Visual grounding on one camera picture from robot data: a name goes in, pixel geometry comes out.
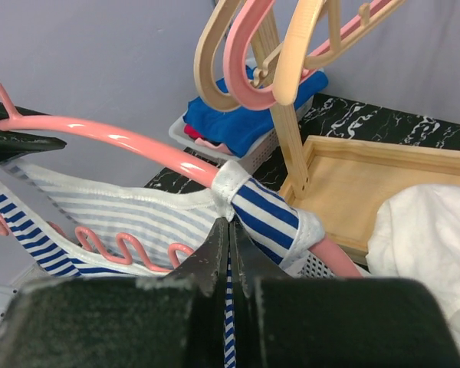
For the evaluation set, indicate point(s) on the white centre basket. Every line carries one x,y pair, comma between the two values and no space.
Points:
309,266

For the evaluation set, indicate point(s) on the cream wooden hanger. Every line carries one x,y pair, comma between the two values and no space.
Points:
293,57

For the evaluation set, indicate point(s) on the pink red folded clothes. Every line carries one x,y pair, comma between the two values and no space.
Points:
200,140

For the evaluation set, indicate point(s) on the wooden clothes rack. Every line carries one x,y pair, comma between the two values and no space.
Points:
346,181

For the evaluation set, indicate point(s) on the white rear basket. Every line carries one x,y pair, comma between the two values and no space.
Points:
257,154

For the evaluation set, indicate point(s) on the folded blue cloth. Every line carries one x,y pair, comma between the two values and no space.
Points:
239,129

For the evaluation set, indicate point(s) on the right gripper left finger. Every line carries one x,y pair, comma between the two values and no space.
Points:
171,321

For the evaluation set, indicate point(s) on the beige plastic hanger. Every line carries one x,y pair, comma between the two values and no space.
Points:
264,42

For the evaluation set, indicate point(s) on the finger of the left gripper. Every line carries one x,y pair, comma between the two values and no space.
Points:
14,144

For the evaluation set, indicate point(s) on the blue white striped top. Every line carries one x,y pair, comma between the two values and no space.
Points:
128,231

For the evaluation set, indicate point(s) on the white basket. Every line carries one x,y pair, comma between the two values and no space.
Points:
257,154
309,266

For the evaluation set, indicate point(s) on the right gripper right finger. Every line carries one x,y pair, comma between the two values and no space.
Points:
281,321

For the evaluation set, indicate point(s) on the white tank top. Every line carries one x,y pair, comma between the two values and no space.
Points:
417,236

